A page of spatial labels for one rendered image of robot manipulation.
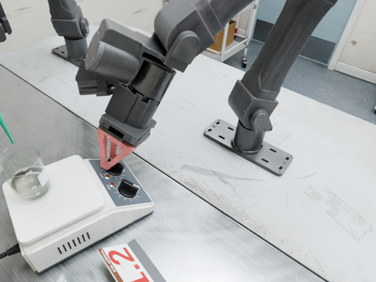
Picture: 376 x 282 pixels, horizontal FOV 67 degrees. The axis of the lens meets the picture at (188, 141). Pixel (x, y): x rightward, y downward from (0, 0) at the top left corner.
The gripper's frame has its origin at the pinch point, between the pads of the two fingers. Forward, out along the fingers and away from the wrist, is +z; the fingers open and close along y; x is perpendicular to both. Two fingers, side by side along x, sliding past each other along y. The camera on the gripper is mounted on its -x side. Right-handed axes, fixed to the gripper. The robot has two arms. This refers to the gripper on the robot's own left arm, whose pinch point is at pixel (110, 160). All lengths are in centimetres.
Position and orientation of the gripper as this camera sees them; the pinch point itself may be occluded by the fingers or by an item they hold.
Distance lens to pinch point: 52.6
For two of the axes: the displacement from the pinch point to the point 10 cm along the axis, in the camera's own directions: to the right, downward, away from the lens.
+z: -4.9, 7.9, 3.7
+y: -2.1, 3.0, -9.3
